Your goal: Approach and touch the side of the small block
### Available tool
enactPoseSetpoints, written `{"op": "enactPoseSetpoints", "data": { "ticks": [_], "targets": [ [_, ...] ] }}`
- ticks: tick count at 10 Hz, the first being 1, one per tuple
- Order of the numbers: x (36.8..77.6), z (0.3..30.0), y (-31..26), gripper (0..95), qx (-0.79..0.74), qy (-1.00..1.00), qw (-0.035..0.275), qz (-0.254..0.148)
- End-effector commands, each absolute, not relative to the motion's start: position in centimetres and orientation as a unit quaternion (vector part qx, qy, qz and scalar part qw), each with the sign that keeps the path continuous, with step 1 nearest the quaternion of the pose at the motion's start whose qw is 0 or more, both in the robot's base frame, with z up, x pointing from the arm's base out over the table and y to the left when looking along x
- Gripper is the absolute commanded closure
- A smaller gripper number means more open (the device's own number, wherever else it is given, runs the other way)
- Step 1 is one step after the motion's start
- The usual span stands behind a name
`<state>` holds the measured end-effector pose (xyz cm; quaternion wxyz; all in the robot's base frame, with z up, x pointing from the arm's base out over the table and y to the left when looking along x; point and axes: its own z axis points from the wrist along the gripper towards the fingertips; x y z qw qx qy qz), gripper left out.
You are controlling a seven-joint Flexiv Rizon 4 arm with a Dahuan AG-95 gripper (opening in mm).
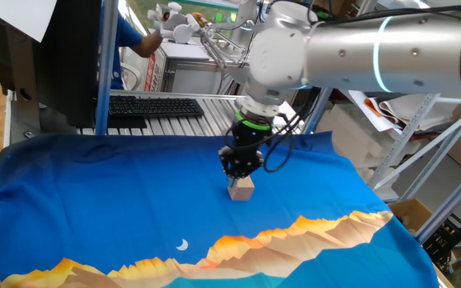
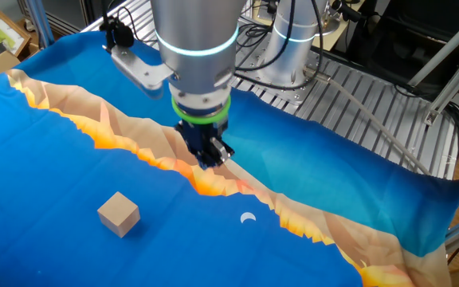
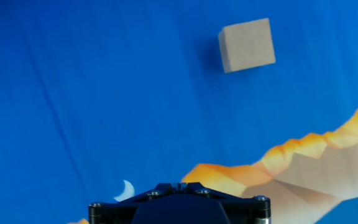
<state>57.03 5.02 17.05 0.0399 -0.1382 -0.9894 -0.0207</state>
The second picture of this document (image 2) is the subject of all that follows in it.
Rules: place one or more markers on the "small wooden block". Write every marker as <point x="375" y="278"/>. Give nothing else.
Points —
<point x="118" y="215"/>

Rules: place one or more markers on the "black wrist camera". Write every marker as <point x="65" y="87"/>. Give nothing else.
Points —
<point x="118" y="34"/>

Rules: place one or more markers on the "wooden picture frame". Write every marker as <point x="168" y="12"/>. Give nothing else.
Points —
<point x="2" y="36"/>

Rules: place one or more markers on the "blue aluminium post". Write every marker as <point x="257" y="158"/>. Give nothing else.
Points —
<point x="40" y="20"/>

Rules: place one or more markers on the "silver camera mount bracket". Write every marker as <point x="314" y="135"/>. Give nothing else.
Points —
<point x="142" y="69"/>

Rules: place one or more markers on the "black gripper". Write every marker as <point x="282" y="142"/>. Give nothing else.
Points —
<point x="201" y="137"/>

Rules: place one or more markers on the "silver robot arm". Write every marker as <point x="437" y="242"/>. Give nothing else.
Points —
<point x="197" y="36"/>

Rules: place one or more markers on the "blue mountain print cloth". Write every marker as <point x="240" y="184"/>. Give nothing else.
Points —
<point x="54" y="179"/>

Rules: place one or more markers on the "silver diagonal frame struts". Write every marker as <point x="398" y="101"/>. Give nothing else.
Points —
<point x="448" y="75"/>

